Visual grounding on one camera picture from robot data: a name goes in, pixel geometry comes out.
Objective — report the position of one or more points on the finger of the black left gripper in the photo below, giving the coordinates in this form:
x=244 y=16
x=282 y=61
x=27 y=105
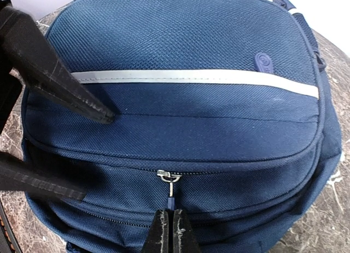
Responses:
x=17 y=175

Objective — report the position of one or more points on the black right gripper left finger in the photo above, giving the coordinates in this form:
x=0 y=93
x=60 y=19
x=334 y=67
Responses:
x=158 y=237

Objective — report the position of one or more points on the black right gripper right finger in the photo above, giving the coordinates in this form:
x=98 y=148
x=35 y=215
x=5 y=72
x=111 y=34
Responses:
x=184 y=240

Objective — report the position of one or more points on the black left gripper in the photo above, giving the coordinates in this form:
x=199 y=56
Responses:
x=24 y=48

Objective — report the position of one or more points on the navy blue student backpack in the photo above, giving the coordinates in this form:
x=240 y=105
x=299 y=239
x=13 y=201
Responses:
x=223 y=109

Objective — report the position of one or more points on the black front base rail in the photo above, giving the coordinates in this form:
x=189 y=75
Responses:
x=9 y=244

